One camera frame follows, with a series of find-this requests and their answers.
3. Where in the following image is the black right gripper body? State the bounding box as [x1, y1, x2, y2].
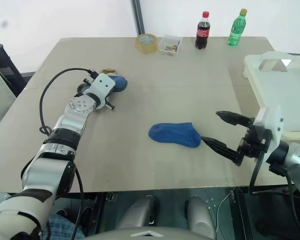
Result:
[234, 117, 273, 167]

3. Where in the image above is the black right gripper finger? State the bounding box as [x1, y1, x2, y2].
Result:
[201, 136, 240, 165]
[215, 110, 254, 127]

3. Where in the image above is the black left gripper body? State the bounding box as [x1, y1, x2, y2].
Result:
[75, 77, 116, 111]

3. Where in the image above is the blue sock with white cuff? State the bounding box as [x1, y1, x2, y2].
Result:
[107, 73, 129, 93]

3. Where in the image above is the white plastic basket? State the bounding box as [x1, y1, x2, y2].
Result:
[242, 51, 300, 141]

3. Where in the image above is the silver rounded robot leg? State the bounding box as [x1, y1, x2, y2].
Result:
[116, 196, 157, 232]
[184, 195, 217, 240]

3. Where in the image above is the clear packing tape roll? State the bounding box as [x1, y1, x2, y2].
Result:
[135, 33, 159, 54]

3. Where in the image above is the black chair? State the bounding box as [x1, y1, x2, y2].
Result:
[0, 41, 34, 98]

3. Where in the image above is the green soda bottle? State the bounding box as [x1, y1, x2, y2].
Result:
[227, 8, 249, 47]

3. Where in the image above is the cola bottle with red cap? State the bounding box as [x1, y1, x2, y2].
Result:
[195, 11, 213, 50]

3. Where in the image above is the clear box of coloured pins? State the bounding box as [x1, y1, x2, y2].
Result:
[158, 34, 184, 57]

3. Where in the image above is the grey robot torso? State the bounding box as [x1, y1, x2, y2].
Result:
[83, 224, 217, 240]

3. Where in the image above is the blue plaid cloth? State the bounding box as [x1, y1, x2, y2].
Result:
[41, 209, 87, 240]

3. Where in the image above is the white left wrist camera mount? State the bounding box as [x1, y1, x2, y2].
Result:
[86, 73, 116, 101]

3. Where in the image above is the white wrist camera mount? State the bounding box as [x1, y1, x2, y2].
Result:
[253, 105, 284, 151]
[86, 73, 116, 101]

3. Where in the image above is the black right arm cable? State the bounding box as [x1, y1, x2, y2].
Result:
[248, 149, 297, 196]

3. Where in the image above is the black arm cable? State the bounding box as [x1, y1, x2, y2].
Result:
[248, 149, 297, 196]
[39, 67, 99, 240]

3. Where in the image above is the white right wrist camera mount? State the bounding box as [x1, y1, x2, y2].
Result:
[253, 105, 284, 151]

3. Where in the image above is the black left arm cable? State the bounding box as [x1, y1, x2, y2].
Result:
[39, 67, 99, 240]

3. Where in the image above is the thin white cable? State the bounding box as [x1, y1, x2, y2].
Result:
[214, 189, 235, 240]

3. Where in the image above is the dark vertical post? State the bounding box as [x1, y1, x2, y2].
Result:
[129, 0, 146, 36]

